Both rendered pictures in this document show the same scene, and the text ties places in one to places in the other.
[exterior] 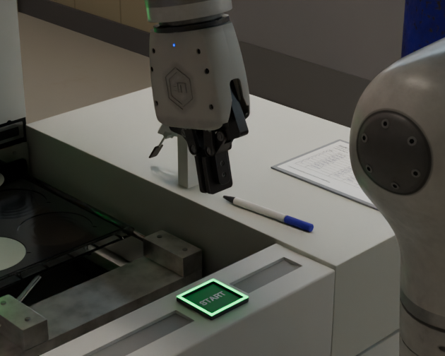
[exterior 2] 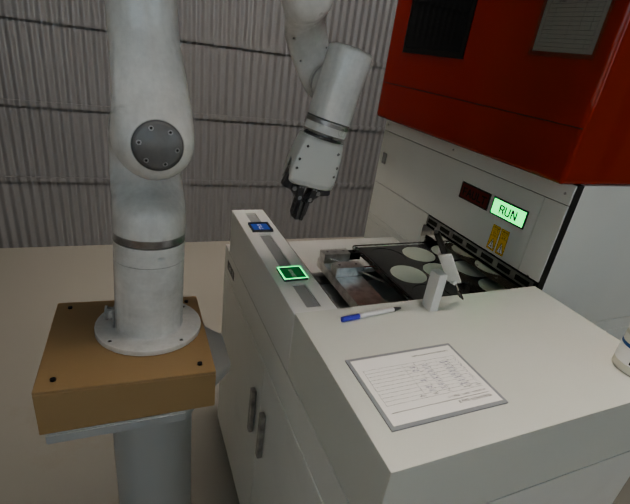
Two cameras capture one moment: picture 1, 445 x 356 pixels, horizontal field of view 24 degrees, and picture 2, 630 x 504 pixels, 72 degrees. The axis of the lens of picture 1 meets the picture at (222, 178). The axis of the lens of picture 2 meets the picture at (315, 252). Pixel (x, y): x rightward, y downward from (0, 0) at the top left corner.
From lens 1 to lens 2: 1.49 m
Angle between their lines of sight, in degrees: 95
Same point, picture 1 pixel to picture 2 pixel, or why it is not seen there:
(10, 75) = (541, 251)
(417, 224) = not seen: hidden behind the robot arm
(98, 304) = (358, 294)
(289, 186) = (413, 340)
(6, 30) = (551, 225)
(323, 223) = (349, 330)
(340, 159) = (457, 381)
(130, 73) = not seen: outside the picture
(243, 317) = (272, 276)
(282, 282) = (294, 296)
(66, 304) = (362, 288)
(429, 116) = not seen: hidden behind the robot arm
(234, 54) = (296, 146)
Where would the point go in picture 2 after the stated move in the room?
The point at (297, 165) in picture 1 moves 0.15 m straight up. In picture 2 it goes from (447, 354) to (472, 279)
